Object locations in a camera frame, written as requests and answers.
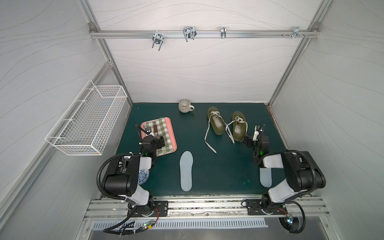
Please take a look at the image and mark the green checkered cloth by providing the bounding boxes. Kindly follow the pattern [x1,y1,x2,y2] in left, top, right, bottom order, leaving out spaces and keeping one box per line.
[143,117,175,157]

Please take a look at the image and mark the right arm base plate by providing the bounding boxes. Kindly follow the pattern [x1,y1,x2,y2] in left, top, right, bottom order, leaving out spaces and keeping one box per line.
[241,199,287,216]

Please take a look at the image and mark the white wire basket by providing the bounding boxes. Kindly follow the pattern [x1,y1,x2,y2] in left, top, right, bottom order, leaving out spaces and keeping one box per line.
[45,80,128,156]

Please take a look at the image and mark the metal hook clamp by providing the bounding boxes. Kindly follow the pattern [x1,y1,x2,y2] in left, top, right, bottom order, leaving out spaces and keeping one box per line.
[152,33,164,51]
[282,27,309,39]
[183,27,197,42]

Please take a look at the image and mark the left black cable bundle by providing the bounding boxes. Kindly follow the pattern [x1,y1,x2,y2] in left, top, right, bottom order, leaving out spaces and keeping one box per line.
[102,205,160,236]

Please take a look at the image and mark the olive green shoe white laces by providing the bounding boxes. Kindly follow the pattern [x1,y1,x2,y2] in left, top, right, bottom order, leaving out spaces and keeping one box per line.
[204,106,235,154]

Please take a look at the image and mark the blue white patterned bowl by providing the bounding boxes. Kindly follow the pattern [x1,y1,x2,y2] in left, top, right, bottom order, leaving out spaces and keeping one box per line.
[138,170,150,185]

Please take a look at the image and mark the ribbed ceramic mug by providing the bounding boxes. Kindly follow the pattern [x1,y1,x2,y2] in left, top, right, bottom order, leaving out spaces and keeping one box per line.
[179,99,195,114]

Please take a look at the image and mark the right black cable coil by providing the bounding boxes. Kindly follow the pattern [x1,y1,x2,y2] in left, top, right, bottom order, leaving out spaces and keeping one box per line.
[278,200,307,235]

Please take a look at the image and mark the white slotted vent strip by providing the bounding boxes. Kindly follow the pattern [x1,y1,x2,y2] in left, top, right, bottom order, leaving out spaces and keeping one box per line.
[92,218,268,231]

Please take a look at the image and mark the aluminium top rail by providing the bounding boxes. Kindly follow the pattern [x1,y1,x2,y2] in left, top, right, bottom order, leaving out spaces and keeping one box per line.
[90,29,321,39]

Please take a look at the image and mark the metal hook clamp left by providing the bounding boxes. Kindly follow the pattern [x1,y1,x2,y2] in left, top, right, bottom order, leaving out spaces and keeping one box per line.
[152,33,164,51]

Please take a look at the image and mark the brown handled spatula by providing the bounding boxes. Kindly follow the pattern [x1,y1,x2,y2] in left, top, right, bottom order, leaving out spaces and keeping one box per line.
[153,121,159,137]

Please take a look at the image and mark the metal hook clamp middle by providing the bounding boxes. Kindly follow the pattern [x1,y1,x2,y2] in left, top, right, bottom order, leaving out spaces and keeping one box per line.
[183,27,197,42]

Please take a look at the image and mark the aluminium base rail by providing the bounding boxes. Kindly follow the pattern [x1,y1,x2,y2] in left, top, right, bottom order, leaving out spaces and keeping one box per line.
[83,194,331,221]

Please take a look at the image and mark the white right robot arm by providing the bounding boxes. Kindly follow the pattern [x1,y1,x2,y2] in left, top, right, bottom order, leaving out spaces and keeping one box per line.
[243,125,326,207]

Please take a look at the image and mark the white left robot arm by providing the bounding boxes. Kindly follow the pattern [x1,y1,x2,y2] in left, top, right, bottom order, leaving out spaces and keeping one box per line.
[96,124,165,207]

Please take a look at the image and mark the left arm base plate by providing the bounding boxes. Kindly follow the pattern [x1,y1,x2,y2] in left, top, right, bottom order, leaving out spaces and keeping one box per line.
[127,200,169,218]

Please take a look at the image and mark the metal hook clamp right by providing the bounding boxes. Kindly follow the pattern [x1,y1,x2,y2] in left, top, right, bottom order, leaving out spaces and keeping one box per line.
[282,27,309,39]

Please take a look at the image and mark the light blue insole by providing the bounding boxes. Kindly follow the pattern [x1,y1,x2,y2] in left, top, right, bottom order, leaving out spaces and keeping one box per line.
[260,168,272,188]
[180,151,194,192]

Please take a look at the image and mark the metal hook small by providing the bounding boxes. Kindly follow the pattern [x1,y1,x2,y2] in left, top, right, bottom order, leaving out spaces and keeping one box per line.
[221,27,227,39]

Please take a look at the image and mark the pink tray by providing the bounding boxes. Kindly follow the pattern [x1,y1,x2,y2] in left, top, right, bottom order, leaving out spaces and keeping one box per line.
[140,116,178,157]

